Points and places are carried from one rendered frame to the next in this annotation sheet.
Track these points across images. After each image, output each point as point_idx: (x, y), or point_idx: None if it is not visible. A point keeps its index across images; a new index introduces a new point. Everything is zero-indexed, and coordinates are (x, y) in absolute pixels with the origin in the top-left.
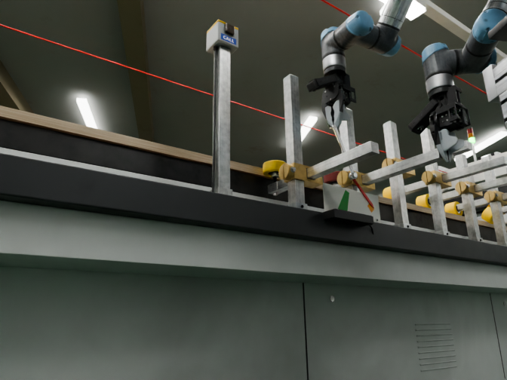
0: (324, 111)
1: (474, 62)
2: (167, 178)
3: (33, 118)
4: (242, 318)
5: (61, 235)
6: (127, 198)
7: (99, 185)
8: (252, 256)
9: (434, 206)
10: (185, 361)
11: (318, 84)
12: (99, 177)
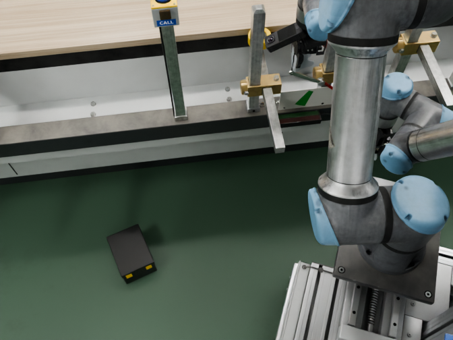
0: (292, 44)
1: None
2: (156, 56)
3: (44, 52)
4: None
5: (86, 148)
6: (112, 140)
7: (94, 139)
8: (209, 135)
9: None
10: None
11: (270, 50)
12: (92, 137)
